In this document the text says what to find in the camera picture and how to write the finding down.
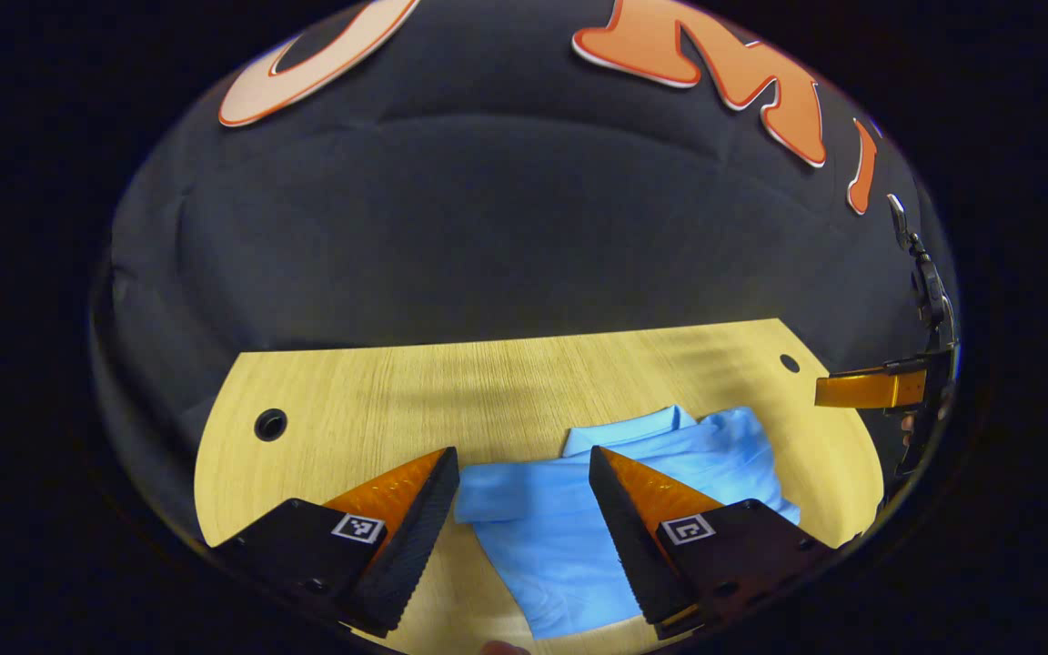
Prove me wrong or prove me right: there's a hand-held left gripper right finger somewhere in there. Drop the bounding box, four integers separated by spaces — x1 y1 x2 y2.
588 445 839 640

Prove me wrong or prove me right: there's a light blue polo T-shirt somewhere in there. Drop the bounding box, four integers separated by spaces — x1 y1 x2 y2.
453 405 802 640

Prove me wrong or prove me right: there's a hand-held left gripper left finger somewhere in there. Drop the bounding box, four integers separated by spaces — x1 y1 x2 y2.
210 446 461 640

